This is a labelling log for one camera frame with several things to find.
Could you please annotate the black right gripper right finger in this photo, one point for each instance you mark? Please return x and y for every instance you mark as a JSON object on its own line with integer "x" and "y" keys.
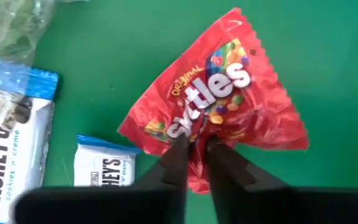
{"x": 225, "y": 171}

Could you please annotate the green table mat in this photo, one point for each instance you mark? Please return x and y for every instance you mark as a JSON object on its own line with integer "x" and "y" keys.
{"x": 104, "y": 62}

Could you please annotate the red Skittles pack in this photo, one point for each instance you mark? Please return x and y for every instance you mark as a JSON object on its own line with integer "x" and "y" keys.
{"x": 228, "y": 93}

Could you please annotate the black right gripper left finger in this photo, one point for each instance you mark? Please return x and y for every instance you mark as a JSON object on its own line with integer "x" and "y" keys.
{"x": 176, "y": 168}

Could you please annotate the white blue Hershey's bar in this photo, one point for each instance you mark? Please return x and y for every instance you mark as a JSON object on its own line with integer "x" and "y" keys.
{"x": 14, "y": 155}
{"x": 104, "y": 168}

